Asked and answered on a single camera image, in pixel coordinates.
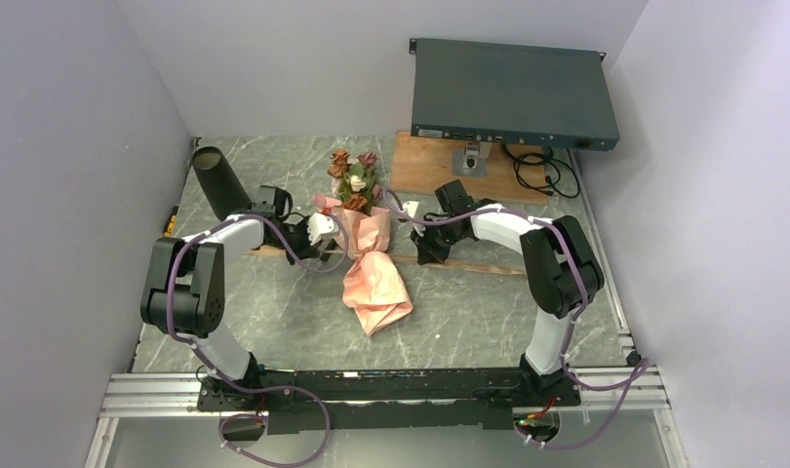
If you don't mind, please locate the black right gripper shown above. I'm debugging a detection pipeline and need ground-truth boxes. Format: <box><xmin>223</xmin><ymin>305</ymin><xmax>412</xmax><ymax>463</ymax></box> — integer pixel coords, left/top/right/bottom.
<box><xmin>413</xmin><ymin>217</ymin><xmax>466</xmax><ymax>266</ymax></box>

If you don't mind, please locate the brown ribbon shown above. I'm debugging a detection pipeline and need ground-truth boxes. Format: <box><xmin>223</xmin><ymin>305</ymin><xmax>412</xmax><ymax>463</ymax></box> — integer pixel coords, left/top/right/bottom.
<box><xmin>247</xmin><ymin>247</ymin><xmax>527</xmax><ymax>277</ymax></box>

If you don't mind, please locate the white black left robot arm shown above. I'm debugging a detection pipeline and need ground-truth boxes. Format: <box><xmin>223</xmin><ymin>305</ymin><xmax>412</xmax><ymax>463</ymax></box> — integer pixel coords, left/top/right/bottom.
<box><xmin>140</xmin><ymin>185</ymin><xmax>347</xmax><ymax>410</ymax></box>

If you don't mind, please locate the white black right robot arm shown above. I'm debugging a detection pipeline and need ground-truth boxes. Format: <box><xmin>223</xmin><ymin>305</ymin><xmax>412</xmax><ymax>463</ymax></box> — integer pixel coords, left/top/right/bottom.
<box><xmin>399</xmin><ymin>180</ymin><xmax>605</xmax><ymax>405</ymax></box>

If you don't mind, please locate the black cylindrical vase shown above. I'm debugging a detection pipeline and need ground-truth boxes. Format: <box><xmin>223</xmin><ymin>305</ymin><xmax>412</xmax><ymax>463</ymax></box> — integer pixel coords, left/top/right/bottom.
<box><xmin>190</xmin><ymin>146</ymin><xmax>252</xmax><ymax>220</ymax></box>

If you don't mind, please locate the wooden board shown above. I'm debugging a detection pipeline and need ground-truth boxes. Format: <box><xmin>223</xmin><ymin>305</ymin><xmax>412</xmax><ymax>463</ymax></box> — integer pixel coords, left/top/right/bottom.
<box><xmin>389</xmin><ymin>132</ymin><xmax>549</xmax><ymax>205</ymax></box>

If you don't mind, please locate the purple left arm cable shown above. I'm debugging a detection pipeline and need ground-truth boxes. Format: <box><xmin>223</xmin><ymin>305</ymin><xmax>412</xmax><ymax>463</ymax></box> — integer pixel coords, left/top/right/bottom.
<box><xmin>165</xmin><ymin>212</ymin><xmax>351</xmax><ymax>468</ymax></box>

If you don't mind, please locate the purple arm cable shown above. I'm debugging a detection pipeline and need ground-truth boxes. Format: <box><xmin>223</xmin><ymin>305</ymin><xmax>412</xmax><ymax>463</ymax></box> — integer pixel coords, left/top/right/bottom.
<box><xmin>381</xmin><ymin>187</ymin><xmax>652</xmax><ymax>452</ymax></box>
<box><xmin>165</xmin><ymin>212</ymin><xmax>351</xmax><ymax>468</ymax></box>

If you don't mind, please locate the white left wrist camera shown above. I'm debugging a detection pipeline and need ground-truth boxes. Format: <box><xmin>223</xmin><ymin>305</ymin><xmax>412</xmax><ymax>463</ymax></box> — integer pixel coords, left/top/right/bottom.
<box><xmin>306</xmin><ymin>209</ymin><xmax>340</xmax><ymax>246</ymax></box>

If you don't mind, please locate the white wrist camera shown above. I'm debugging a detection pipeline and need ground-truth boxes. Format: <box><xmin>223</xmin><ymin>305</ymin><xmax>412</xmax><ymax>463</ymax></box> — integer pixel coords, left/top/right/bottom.
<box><xmin>306</xmin><ymin>209</ymin><xmax>340</xmax><ymax>246</ymax></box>
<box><xmin>400</xmin><ymin>201</ymin><xmax>419</xmax><ymax>222</ymax></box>

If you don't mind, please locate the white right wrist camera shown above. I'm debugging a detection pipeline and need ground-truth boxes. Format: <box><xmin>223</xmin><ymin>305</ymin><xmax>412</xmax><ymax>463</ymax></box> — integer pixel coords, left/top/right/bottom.
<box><xmin>400</xmin><ymin>201</ymin><xmax>419</xmax><ymax>222</ymax></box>

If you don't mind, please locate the metal stand bracket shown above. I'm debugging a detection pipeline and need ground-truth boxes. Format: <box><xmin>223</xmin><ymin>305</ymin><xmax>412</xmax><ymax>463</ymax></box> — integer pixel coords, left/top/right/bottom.
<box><xmin>451</xmin><ymin>142</ymin><xmax>493</xmax><ymax>177</ymax></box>

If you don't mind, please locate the black coiled cable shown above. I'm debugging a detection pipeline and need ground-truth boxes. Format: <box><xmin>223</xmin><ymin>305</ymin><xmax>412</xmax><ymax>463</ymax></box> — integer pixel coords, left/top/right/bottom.
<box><xmin>501</xmin><ymin>143</ymin><xmax>581</xmax><ymax>199</ymax></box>

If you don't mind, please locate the black mounting base plate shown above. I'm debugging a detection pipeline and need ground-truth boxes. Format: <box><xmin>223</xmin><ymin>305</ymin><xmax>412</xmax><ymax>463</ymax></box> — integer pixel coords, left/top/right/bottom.
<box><xmin>197</xmin><ymin>367</ymin><xmax>581</xmax><ymax>435</ymax></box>

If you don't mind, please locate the dark grey network switch box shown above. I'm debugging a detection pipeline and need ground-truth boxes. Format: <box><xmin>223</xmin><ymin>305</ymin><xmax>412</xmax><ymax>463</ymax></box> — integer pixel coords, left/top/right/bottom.
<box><xmin>409</xmin><ymin>38</ymin><xmax>620</xmax><ymax>151</ymax></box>

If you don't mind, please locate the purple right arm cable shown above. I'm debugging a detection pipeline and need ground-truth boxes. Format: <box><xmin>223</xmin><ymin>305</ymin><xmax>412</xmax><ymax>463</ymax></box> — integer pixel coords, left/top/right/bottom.
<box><xmin>381</xmin><ymin>187</ymin><xmax>652</xmax><ymax>452</ymax></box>

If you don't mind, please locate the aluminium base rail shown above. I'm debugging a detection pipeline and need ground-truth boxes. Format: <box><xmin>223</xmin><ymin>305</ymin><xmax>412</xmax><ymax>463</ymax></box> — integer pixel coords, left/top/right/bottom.
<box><xmin>85</xmin><ymin>366</ymin><xmax>691</xmax><ymax>467</ymax></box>

